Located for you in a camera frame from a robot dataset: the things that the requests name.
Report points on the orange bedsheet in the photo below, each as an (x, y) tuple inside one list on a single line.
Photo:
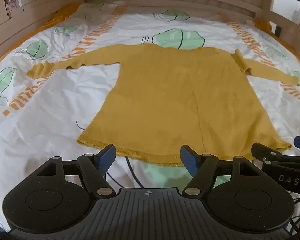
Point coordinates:
[(27, 32)]

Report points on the floral patterned cloth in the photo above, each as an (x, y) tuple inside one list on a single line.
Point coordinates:
[(10, 2)]

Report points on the black metal frame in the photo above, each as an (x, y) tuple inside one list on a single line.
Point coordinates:
[(277, 30)]

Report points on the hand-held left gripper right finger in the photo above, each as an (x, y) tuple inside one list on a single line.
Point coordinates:
[(189, 158)]

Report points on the white leaf-print duvet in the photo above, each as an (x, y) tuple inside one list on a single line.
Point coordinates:
[(65, 110)]

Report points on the mustard yellow knit sweater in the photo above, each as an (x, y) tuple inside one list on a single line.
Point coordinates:
[(170, 97)]

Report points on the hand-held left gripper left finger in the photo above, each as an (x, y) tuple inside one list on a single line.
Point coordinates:
[(106, 158)]

